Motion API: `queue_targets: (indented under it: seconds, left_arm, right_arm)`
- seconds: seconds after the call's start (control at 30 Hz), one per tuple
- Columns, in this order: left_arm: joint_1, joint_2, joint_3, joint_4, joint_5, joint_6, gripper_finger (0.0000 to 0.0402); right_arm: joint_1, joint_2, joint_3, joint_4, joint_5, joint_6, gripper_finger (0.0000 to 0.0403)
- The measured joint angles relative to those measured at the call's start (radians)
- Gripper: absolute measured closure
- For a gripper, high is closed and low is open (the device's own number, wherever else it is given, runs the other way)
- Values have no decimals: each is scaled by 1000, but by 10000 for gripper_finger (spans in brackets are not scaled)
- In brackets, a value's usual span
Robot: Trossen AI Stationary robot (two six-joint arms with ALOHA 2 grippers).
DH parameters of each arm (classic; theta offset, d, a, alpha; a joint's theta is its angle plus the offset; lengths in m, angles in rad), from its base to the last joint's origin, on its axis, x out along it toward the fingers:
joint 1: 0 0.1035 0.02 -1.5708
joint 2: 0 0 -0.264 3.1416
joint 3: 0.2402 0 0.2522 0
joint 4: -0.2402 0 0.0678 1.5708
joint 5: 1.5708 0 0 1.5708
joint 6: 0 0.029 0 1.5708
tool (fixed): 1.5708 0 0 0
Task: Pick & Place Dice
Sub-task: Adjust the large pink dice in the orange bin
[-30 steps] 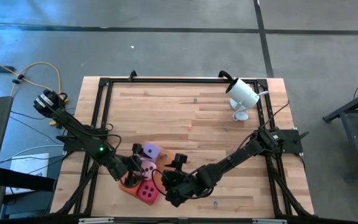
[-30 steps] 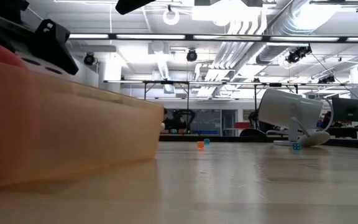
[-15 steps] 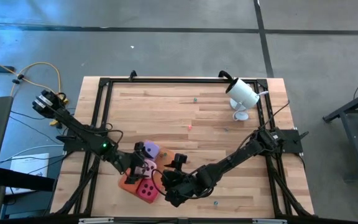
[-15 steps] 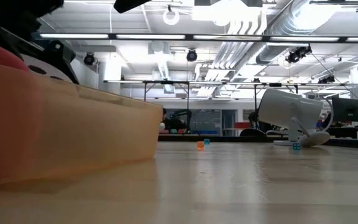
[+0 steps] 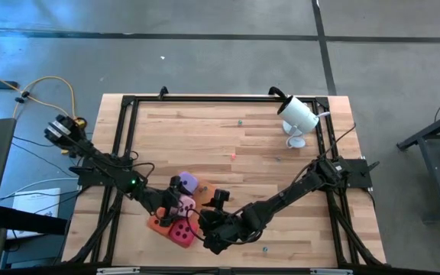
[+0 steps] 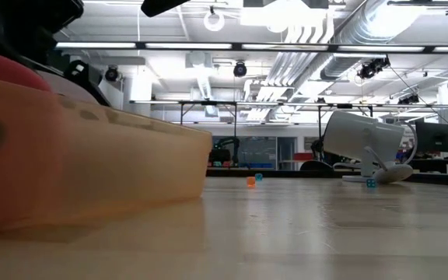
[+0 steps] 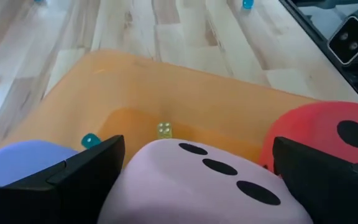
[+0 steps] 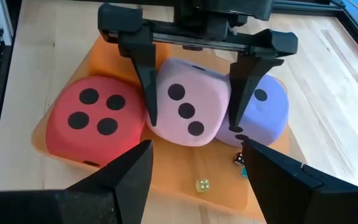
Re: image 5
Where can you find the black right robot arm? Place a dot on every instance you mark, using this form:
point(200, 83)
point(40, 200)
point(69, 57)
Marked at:
point(300, 187)

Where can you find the orange plastic tray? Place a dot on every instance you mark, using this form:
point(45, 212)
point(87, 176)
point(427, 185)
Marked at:
point(201, 196)

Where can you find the white paper sheet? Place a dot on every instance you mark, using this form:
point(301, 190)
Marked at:
point(36, 202)

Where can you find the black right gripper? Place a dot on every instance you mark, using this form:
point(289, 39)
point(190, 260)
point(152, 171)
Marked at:
point(224, 231)

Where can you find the red foam die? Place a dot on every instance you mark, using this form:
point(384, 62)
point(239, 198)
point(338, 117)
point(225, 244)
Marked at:
point(182, 233)

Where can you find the silver bracket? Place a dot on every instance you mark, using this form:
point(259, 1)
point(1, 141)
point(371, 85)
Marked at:
point(117, 271)
point(330, 272)

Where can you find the pink foam die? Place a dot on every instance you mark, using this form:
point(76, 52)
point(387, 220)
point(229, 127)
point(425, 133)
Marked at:
point(186, 204)

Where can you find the black cart frame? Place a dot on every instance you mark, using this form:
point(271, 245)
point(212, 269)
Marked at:
point(434, 133)

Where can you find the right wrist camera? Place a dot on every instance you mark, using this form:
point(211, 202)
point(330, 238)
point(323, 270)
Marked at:
point(220, 198)

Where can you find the black curved clamp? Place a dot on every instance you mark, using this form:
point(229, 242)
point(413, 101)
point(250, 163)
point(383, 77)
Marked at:
point(163, 91)
point(276, 91)

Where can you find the white camera on stand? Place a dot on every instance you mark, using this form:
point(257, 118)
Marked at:
point(298, 112)

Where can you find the black aluminium table frame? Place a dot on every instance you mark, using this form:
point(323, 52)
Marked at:
point(224, 99)

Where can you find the black beam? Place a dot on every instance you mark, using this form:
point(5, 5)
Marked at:
point(29, 221)

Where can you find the orange foam die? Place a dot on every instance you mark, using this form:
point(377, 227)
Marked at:
point(155, 226)

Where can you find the purple foam die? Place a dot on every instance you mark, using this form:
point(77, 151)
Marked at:
point(190, 183)

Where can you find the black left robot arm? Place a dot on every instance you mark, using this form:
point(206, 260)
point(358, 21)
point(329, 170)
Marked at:
point(101, 168)

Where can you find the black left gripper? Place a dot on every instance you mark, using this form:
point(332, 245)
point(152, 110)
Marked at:
point(163, 200)

